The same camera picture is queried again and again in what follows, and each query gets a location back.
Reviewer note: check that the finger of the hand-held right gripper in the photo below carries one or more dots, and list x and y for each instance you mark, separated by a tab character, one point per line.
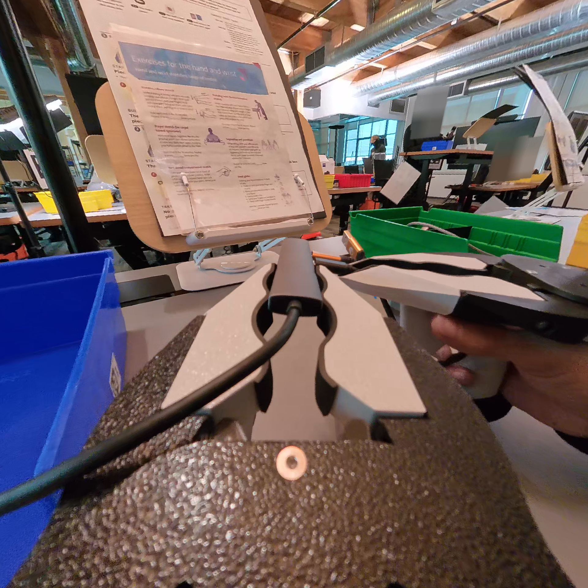
436	261
413	287

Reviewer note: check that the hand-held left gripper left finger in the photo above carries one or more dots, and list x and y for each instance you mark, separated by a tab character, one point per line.
211	363

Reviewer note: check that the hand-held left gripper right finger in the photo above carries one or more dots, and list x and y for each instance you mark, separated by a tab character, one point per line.
376	367

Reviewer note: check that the green plastic bin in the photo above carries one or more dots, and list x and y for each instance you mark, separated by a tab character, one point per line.
505	234

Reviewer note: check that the black usb hub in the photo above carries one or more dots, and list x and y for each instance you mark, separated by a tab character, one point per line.
294	275

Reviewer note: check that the blue plastic bin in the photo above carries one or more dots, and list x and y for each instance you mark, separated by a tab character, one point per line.
46	344

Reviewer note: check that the person's right hand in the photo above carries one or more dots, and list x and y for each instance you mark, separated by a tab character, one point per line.
542	376

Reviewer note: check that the yellow plastic bin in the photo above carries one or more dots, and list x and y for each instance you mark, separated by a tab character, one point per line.
579	248

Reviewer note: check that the grey square board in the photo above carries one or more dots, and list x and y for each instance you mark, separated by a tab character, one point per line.
399	183

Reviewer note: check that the standing desk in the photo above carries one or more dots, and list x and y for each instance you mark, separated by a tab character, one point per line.
441	156

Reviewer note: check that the small blue bin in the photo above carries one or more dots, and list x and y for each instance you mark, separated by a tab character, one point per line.
436	146

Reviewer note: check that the red plastic bin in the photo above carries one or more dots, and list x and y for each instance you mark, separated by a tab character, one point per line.
353	180

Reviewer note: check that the curved document stand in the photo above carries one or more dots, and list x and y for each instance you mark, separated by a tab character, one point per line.
560	138

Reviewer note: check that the tilted wooden board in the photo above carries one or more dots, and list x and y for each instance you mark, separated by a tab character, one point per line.
487	121

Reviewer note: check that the small yellow bin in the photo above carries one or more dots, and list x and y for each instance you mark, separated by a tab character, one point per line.
96	201

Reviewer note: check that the wooden document stand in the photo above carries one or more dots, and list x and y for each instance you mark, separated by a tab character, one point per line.
119	183

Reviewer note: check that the laminated instruction sheets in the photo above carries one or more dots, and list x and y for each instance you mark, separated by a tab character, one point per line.
206	138

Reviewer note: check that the plain wooden board stand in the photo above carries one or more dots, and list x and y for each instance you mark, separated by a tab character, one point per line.
99	158

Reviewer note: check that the black tripod pole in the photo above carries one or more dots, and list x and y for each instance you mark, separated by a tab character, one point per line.
41	138

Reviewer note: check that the black wall speaker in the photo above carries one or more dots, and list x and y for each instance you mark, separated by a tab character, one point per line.
312	98

